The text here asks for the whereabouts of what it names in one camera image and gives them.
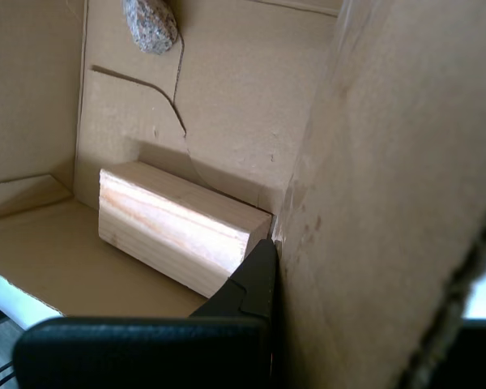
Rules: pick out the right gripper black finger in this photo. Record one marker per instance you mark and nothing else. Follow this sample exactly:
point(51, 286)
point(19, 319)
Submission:
point(146, 352)
point(478, 356)

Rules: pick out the light wooden block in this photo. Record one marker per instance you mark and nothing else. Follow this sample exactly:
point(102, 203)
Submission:
point(166, 227)

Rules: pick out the brown cardboard box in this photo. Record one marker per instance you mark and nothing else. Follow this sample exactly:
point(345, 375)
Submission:
point(389, 162)

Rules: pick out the pinkish speckled granite rock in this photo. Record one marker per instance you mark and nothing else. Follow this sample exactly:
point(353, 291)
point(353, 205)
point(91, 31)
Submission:
point(152, 24)

